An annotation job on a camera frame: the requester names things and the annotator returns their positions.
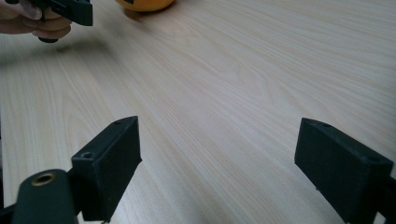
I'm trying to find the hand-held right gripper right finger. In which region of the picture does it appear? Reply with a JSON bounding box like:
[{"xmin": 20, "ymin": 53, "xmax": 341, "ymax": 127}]
[{"xmin": 293, "ymin": 117, "xmax": 395, "ymax": 224}]

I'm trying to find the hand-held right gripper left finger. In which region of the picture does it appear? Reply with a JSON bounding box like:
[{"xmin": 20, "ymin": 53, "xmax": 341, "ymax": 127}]
[{"xmin": 70, "ymin": 115, "xmax": 143, "ymax": 223}]

